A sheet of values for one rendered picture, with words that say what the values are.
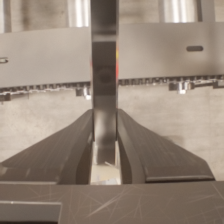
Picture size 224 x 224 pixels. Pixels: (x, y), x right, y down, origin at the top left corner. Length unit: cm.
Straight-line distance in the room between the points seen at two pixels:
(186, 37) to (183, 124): 129
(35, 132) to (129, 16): 110
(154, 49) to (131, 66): 5
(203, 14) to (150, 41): 52
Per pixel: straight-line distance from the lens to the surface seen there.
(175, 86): 65
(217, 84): 79
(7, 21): 74
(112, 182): 135
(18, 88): 61
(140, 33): 35
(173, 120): 159
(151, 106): 154
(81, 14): 63
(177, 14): 67
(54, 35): 36
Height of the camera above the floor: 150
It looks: 86 degrees down
